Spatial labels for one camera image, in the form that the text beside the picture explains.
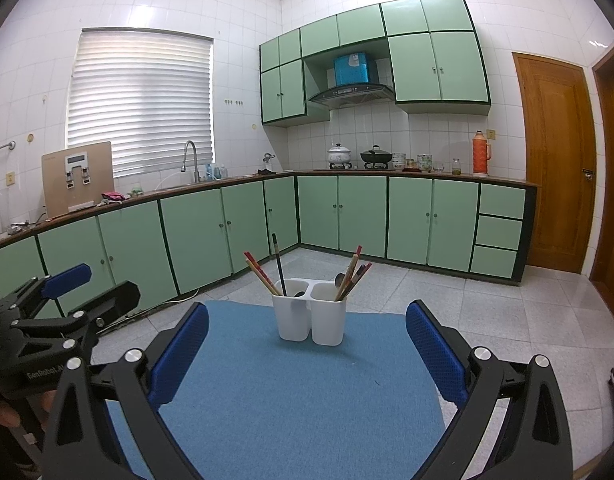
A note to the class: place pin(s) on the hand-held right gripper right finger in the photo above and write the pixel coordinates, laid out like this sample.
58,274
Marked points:
437,355

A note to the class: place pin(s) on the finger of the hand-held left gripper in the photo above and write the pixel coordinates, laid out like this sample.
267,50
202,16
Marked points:
67,277
117,300

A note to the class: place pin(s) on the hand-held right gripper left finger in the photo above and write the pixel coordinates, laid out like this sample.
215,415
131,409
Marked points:
179,355

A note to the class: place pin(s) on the dark blue chopstick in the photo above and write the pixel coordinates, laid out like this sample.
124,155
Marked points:
278,265
354,284

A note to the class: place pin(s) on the light wooden chopstick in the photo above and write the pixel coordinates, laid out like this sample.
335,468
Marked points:
345,282

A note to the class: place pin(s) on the white two-compartment utensil holder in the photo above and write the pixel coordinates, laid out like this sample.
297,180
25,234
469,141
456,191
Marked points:
292,320

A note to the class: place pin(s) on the metal spoon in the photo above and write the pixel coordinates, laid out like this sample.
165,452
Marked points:
339,280

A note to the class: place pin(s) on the person's left hand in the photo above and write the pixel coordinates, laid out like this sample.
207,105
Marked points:
7,414

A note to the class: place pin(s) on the brown cardboard box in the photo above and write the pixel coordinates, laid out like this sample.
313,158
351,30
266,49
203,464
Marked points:
54,195

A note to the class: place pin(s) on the green base cabinets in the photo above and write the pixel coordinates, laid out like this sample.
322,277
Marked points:
187,240

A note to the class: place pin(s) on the red cloth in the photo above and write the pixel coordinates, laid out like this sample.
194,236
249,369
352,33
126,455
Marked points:
113,196

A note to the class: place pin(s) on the blue mat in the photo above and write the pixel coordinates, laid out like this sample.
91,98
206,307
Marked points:
297,400

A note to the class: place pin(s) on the metal kitchen faucet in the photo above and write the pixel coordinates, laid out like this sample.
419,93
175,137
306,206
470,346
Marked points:
197,165

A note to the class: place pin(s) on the clear plastic bottle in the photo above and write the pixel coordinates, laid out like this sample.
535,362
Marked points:
222,171
209,171

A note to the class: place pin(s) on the white window blind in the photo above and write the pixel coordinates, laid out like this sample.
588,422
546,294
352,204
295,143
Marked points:
137,105

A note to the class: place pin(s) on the small glass jar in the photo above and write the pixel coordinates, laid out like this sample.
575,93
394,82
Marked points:
456,167

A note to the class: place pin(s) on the patterned mug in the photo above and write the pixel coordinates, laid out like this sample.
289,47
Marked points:
425,163

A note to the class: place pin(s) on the stacked bowls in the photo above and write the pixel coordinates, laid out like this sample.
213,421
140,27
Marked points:
398,161

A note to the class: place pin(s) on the orange thermos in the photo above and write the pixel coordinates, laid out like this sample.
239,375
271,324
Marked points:
480,155

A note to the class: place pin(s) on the black wok with lid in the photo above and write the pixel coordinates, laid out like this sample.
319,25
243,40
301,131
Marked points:
375,156

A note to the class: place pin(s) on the gas stove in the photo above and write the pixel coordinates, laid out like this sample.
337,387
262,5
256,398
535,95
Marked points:
340,167

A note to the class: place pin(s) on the white pot with lid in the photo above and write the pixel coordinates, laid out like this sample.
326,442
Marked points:
340,155

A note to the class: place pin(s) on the range hood with blue chimney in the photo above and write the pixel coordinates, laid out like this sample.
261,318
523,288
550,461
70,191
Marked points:
354,95

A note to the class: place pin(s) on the metal towel rail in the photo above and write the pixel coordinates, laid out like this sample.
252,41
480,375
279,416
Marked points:
9,145

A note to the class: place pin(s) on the green wall cabinets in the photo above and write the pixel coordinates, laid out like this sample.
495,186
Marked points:
457,65

